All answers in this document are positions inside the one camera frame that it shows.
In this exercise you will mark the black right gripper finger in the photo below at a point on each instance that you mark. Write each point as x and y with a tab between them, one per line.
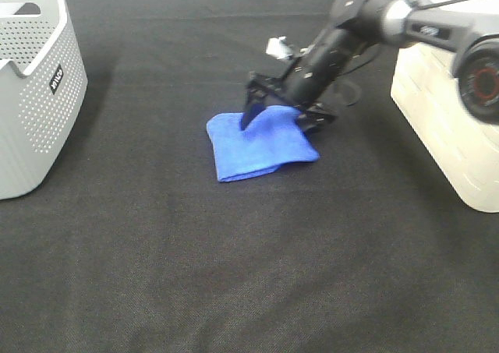
256	102
315	118

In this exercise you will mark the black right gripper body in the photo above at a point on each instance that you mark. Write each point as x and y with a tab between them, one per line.
312	71

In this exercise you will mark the blue towel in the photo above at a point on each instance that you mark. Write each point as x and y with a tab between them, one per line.
271	140

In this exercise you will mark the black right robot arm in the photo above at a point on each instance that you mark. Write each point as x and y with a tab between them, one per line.
356	25

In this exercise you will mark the white storage box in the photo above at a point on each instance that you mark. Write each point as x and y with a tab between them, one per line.
464	148

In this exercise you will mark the black table cloth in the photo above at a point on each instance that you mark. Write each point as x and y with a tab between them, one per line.
132	245

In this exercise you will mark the grey perforated plastic basket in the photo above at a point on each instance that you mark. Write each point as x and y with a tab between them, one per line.
43	84

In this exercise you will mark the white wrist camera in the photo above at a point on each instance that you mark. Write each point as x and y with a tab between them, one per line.
278	48

